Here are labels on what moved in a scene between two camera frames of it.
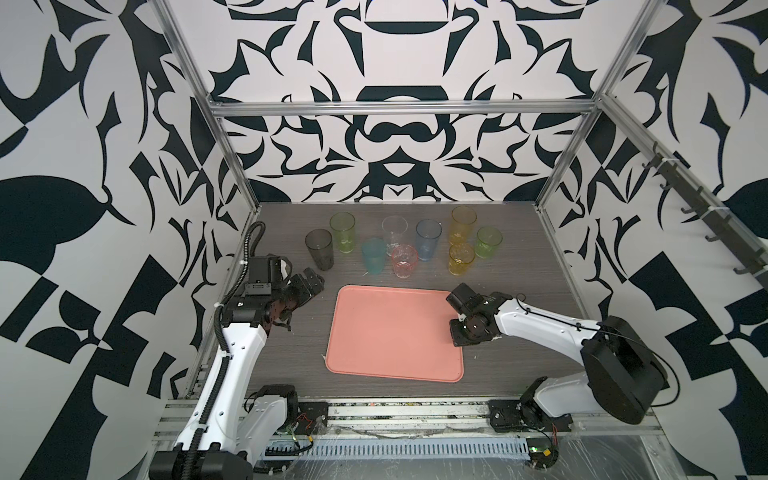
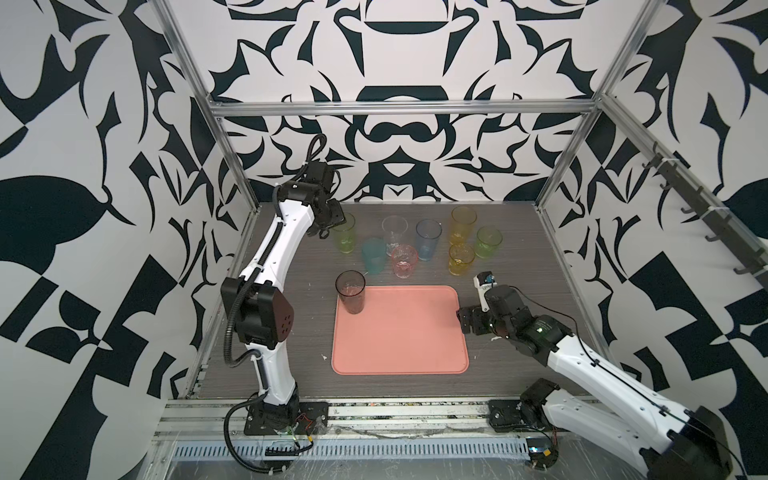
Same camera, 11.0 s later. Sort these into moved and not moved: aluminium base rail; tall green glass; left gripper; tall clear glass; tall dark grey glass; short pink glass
Moved: left gripper; tall dark grey glass
Not moved: tall clear glass; tall green glass; short pink glass; aluminium base rail
